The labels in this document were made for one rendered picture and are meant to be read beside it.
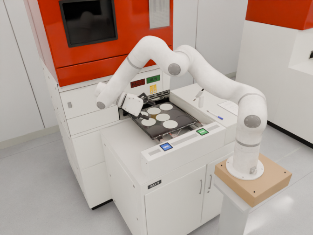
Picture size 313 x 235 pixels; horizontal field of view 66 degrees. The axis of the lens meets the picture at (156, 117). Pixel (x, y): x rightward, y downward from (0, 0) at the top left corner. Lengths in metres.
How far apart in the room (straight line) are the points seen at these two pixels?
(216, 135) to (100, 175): 1.01
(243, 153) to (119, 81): 0.70
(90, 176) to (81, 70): 0.88
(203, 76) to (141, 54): 0.29
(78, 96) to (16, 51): 1.50
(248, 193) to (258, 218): 1.08
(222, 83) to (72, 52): 0.85
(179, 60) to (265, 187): 0.74
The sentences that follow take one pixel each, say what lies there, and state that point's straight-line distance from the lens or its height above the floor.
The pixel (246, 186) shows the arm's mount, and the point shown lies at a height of 0.89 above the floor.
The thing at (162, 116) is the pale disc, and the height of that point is 0.90.
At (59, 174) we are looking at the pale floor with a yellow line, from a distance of 2.79.
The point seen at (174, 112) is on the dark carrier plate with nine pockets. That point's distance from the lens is 1.79.
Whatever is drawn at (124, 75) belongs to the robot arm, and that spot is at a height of 1.37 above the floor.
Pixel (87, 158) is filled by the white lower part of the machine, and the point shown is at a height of 0.61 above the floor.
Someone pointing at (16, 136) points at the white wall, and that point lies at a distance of 3.42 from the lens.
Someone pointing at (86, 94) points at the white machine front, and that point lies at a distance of 1.66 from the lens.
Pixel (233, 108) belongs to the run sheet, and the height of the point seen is 0.97.
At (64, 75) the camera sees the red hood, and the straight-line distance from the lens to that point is 1.53.
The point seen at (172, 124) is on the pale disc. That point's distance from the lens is 1.65.
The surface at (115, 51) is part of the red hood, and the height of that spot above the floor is 1.37.
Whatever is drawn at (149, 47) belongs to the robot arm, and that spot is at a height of 1.51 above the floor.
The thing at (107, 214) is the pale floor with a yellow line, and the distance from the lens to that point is 2.31.
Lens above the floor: 1.81
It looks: 32 degrees down
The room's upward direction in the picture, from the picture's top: 2 degrees counter-clockwise
